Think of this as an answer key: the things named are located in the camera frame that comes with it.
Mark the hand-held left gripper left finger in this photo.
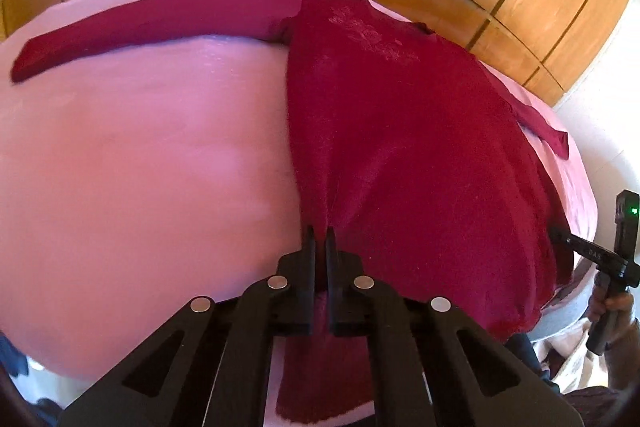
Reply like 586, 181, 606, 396
60, 225, 317, 427

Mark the person's right hand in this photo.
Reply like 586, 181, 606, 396
587, 289, 637, 324

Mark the dark red sweater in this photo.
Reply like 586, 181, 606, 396
11, 0, 575, 425

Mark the beige printed cloth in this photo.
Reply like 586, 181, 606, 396
534, 318, 621, 396

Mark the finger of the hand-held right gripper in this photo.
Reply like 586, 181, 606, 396
549, 228, 597, 261

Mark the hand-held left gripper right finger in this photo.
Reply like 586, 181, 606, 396
325, 227, 584, 427

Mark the grey mattress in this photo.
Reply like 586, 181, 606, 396
531, 257, 597, 344

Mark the person's blue clothing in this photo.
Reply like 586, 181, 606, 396
0, 331, 61, 423

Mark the person's right forearm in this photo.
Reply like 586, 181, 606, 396
602, 314, 640, 390

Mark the pink bed sheet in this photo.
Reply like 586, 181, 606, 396
0, 0, 601, 427

